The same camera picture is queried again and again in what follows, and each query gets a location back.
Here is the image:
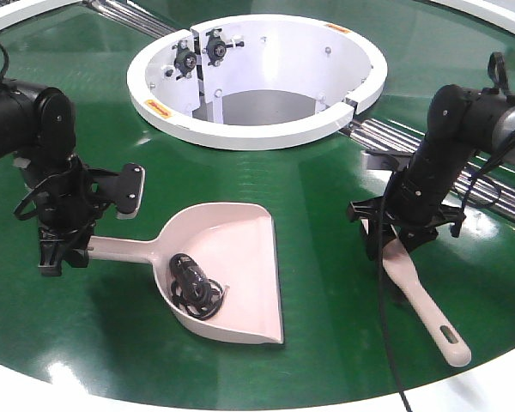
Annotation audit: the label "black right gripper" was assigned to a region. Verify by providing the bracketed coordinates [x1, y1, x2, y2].
[347, 197, 466, 260]

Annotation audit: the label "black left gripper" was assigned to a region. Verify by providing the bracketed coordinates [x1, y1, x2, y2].
[36, 167, 112, 276]

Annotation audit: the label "pink plastic hand broom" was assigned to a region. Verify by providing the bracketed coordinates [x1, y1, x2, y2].
[380, 225, 472, 367]

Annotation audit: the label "black cable bundle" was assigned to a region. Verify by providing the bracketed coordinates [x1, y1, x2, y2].
[168, 252, 231, 321]

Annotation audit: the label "pink plastic dustpan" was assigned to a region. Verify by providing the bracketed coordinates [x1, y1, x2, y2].
[88, 202, 284, 344]

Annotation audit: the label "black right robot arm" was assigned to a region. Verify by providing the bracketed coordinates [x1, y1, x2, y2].
[347, 85, 515, 260]

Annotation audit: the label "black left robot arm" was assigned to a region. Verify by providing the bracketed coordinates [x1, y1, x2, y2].
[0, 80, 110, 276]

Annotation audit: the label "steel conveyor seam rollers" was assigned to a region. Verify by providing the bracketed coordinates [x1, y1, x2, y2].
[83, 0, 515, 224]

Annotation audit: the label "white outer conveyor rim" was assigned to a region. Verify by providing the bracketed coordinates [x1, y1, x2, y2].
[0, 0, 515, 35]

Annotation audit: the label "black bearing block left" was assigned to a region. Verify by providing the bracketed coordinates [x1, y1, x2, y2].
[173, 39, 197, 80]

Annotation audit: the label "black bearing block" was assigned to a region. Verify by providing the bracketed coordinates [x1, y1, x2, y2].
[204, 27, 245, 67]
[173, 39, 197, 80]

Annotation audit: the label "black bearing block right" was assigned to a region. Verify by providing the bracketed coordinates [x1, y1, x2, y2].
[204, 27, 245, 67]

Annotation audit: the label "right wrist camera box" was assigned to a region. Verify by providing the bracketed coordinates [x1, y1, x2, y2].
[362, 149, 413, 172]

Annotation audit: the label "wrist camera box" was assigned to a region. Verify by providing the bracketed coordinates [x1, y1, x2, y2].
[113, 163, 146, 220]
[362, 149, 413, 172]

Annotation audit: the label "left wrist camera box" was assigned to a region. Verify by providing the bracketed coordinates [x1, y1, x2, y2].
[113, 163, 146, 220]

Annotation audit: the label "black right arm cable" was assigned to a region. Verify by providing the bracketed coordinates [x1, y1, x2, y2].
[377, 128, 515, 412]

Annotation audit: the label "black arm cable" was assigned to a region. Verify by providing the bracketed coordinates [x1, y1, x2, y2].
[0, 36, 95, 222]
[377, 128, 515, 412]

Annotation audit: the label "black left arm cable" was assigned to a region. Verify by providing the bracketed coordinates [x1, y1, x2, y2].
[0, 36, 95, 222]

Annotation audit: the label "white inner conveyor ring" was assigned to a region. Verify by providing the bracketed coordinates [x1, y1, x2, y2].
[126, 15, 388, 151]

